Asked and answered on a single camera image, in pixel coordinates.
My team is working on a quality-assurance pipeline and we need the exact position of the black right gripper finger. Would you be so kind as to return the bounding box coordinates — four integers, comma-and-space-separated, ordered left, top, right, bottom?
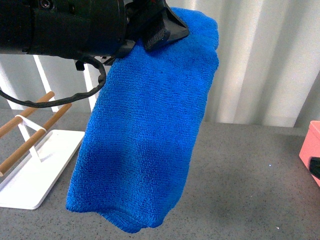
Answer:
142, 6, 189, 52

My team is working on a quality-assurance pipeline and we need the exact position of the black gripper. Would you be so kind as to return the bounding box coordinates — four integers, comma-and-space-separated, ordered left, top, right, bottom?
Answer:
0, 0, 166, 72

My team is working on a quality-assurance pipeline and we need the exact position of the pink plastic box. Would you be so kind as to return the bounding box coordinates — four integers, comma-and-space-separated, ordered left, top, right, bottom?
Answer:
299, 120, 320, 186

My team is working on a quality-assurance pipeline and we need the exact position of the white rack with wooden bars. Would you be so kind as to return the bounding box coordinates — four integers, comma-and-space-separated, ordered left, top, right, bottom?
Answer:
0, 103, 85, 210

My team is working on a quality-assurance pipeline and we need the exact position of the white pleated curtain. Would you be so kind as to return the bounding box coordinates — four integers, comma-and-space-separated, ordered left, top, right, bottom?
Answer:
0, 0, 320, 128

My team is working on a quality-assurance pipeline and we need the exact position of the blue microfiber cloth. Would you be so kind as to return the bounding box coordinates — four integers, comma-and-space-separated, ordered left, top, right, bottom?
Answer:
66, 7, 219, 233

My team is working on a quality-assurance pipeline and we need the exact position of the black cable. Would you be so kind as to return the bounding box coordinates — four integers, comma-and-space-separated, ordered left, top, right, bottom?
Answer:
0, 55, 107, 109

